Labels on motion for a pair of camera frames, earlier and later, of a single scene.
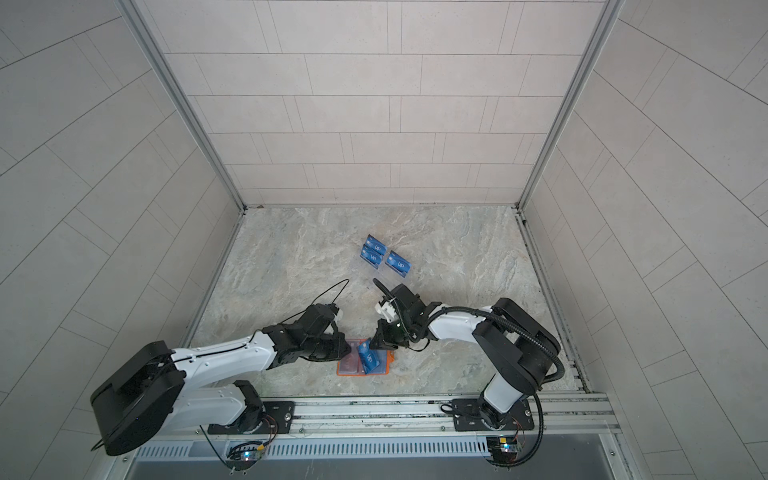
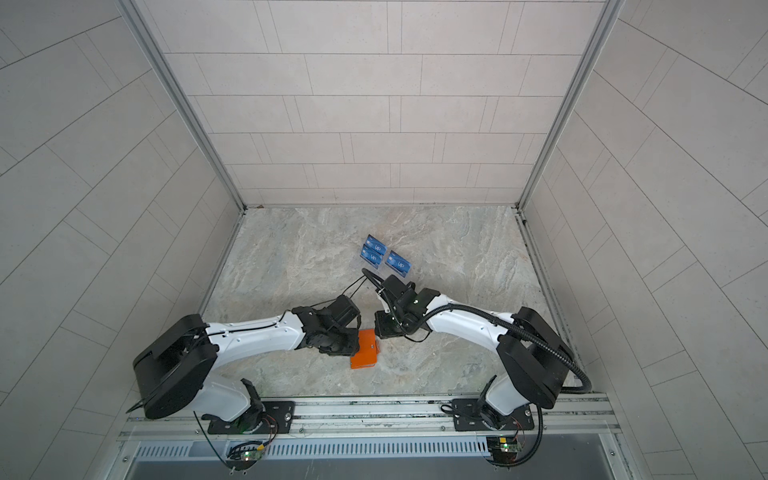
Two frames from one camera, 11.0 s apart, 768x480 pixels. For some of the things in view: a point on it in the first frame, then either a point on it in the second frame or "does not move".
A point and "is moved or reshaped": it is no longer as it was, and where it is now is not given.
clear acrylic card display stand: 373,251 does not move
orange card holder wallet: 351,364 is moved or reshaped
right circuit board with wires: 502,448 does not move
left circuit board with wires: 245,455 does not move
